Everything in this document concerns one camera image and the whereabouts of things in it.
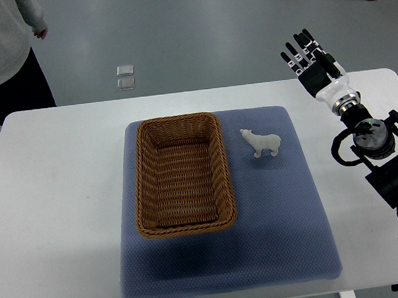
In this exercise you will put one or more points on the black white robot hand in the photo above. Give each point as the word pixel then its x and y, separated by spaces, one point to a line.
pixel 319 73

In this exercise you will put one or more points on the white bear figurine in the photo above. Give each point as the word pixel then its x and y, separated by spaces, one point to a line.
pixel 260 143

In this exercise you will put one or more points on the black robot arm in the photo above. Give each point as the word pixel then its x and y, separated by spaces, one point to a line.
pixel 375 143

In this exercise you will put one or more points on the brown wicker basket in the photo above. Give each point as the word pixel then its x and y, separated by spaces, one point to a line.
pixel 183 184

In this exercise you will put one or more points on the blue foam mat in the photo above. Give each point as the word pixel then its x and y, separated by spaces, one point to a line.
pixel 281 234

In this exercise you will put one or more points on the upper metal floor plate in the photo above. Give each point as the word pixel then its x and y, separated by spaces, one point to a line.
pixel 124 70

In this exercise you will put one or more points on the person in grey sweater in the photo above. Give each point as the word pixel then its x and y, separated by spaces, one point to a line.
pixel 23 85

